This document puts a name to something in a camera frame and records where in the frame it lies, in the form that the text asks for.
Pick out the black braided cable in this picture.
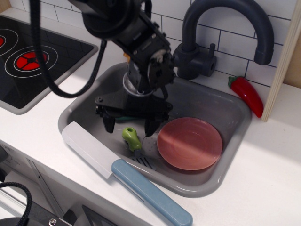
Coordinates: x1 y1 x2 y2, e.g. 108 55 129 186
0 182 32 226
29 0 108 99

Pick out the grey sink basin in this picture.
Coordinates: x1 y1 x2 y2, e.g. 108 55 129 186
58 63 252 198

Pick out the black braided cable bottom left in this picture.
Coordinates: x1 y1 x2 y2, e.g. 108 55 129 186
0 182 32 226

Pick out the pink plate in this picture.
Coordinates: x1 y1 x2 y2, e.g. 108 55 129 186
157 117 223 171

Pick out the green handled grey spatula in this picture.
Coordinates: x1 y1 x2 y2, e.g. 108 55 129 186
122 127 156 170

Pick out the wooden side panel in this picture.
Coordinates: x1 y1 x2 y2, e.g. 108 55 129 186
261 0 301 122

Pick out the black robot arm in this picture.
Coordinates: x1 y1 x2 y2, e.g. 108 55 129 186
72 0 175 137

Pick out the dark grey faucet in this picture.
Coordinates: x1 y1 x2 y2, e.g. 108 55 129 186
174 0 274 80

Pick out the black toy stovetop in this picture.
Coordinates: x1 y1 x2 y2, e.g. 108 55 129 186
0 16 98 114

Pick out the dark green toy cucumber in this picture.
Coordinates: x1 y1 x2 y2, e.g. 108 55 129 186
115 116 144 122

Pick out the red toy chili pepper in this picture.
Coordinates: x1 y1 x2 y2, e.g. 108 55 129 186
228 76 264 118

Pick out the toy knife blue handle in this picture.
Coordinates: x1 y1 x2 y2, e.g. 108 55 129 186
62 121 193 226

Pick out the orange toy chicken piece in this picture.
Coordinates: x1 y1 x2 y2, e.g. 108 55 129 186
123 52 130 63

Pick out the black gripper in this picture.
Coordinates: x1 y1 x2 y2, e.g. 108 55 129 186
95 90 173 137

